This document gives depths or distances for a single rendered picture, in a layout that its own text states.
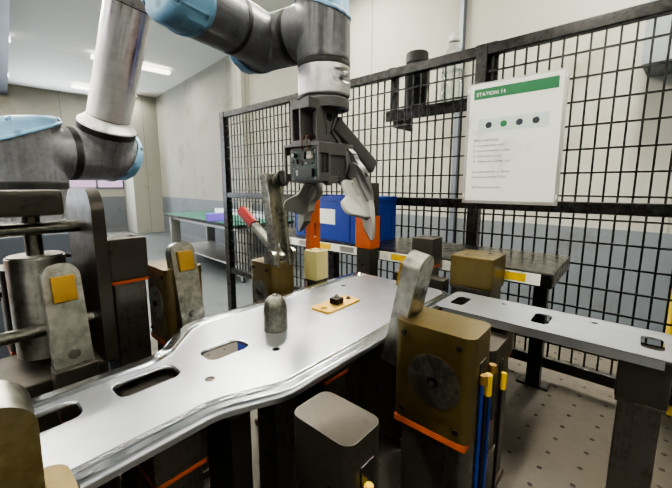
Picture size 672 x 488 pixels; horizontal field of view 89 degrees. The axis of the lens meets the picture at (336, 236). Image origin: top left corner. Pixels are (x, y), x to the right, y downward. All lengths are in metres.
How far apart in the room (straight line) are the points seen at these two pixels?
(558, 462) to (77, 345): 0.79
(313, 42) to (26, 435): 0.47
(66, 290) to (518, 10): 3.25
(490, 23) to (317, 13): 2.94
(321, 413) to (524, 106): 0.84
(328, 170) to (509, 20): 2.96
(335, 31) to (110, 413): 0.49
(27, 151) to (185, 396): 0.63
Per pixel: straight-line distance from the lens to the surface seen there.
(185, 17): 0.49
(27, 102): 10.62
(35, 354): 0.59
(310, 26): 0.53
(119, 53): 0.90
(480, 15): 3.48
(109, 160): 0.94
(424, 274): 0.40
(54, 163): 0.90
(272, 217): 0.63
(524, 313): 0.61
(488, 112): 1.02
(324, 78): 0.50
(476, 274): 0.69
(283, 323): 0.48
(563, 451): 0.87
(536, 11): 3.30
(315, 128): 0.49
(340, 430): 0.33
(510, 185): 0.98
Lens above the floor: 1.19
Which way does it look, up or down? 8 degrees down
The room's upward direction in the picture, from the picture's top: straight up
